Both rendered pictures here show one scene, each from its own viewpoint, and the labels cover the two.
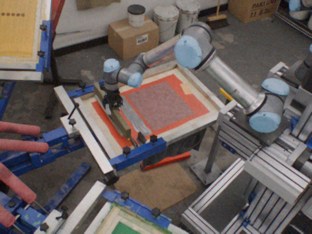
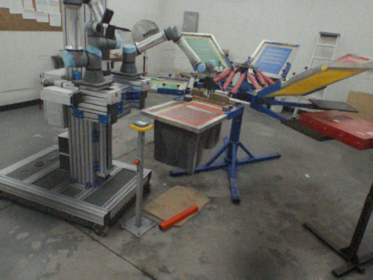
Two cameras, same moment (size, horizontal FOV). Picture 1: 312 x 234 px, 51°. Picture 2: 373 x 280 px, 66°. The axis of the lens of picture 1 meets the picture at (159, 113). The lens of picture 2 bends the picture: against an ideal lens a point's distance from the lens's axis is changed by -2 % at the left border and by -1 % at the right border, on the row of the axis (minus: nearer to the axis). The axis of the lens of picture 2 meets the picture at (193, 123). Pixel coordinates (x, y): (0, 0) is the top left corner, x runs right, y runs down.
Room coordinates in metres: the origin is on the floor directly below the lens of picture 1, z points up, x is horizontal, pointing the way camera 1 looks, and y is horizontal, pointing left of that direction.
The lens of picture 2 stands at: (3.74, -0.92, 1.76)
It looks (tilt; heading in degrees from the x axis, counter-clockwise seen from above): 20 degrees down; 157
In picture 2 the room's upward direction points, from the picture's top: 6 degrees clockwise
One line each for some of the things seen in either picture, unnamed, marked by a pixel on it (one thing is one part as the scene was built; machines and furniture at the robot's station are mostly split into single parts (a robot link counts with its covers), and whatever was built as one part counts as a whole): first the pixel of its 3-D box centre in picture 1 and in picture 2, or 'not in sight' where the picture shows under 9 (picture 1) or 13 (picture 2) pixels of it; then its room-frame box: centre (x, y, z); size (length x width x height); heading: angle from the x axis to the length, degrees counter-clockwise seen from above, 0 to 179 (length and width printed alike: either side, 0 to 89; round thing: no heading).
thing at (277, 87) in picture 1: (272, 95); (128, 53); (1.10, -0.49, 1.42); 0.13 x 0.12 x 0.14; 161
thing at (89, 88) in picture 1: (95, 89); (233, 113); (1.49, 0.41, 0.97); 0.30 x 0.05 x 0.07; 127
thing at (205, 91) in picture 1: (151, 105); (194, 111); (1.41, 0.05, 0.97); 0.79 x 0.58 x 0.04; 127
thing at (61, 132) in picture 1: (61, 135); not in sight; (1.07, 0.50, 1.02); 0.17 x 0.06 x 0.05; 127
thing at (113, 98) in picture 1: (113, 96); (208, 83); (1.23, 0.25, 1.19); 0.09 x 0.08 x 0.12; 37
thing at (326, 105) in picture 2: not in sight; (295, 104); (1.04, 1.51, 0.91); 1.34 x 0.40 x 0.08; 67
